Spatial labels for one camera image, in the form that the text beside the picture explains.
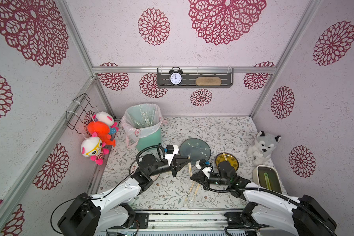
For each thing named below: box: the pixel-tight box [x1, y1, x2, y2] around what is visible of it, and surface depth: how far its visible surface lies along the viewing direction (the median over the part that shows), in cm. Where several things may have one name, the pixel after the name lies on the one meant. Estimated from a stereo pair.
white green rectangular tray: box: [252, 165, 283, 194], surface depth 85 cm
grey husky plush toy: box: [246, 130, 282, 167], surface depth 85 cm
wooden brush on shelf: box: [195, 76, 222, 87], surface depth 92 cm
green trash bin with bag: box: [120, 103, 168, 152], surface depth 90 cm
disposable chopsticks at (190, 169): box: [187, 162, 193, 177], surface depth 73 cm
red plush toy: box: [87, 120, 117, 148], surface depth 91 cm
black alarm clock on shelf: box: [169, 66, 184, 87], surface depth 92 cm
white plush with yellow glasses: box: [80, 132, 110, 166], surface depth 83 cm
